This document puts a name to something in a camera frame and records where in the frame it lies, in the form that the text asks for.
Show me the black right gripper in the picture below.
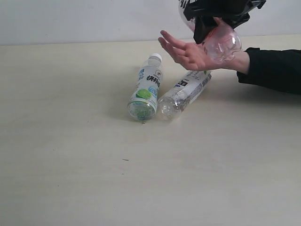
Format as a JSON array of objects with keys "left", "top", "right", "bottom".
[{"left": 179, "top": 0, "right": 266, "bottom": 44}]

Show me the pink peach drink bottle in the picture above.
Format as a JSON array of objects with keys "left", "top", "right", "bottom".
[{"left": 178, "top": 0, "right": 243, "bottom": 62}]

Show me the green label Gatorade bottle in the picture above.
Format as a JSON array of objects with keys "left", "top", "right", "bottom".
[{"left": 127, "top": 53, "right": 163, "bottom": 121}]

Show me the clear white-capped water bottle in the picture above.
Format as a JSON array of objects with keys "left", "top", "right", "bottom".
[{"left": 157, "top": 71, "right": 212, "bottom": 121}]

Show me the person's open bare hand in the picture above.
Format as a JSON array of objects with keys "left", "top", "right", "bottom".
[{"left": 158, "top": 30, "right": 250, "bottom": 74}]

